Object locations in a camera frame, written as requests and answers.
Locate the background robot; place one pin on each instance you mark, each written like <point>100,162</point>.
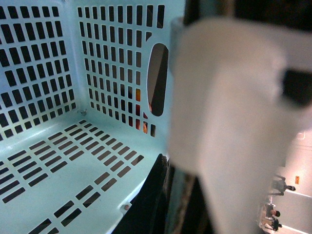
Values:
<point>279,186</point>

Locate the seated person in background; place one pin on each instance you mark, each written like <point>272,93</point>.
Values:
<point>269,217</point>

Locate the white blurred left gripper finger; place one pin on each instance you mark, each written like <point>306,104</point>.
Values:
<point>231,124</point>

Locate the light blue plastic basket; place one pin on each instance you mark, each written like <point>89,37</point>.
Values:
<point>85,97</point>

